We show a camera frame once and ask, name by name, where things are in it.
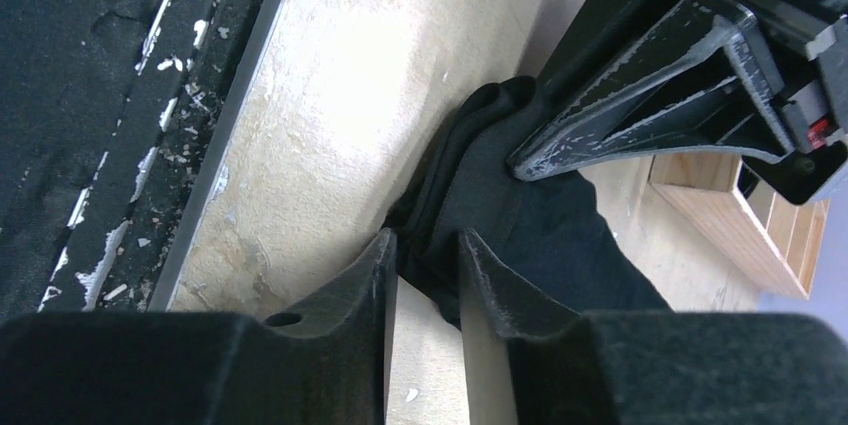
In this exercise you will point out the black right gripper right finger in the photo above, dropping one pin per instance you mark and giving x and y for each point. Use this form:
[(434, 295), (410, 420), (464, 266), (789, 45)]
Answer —
[(531, 360)]

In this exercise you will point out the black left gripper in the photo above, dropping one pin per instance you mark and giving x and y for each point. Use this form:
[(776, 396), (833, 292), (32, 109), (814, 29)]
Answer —
[(763, 79)]

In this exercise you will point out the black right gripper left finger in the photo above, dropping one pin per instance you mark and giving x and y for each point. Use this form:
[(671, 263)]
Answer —
[(324, 360)]

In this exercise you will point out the plain black underwear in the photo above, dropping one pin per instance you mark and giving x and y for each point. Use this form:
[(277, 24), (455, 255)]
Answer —
[(550, 232)]

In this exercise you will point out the wooden compartment tray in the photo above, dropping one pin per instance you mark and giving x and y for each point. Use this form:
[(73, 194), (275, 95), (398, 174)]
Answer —
[(774, 243)]

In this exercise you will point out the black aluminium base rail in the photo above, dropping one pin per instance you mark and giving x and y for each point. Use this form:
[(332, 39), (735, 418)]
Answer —
[(114, 119)]

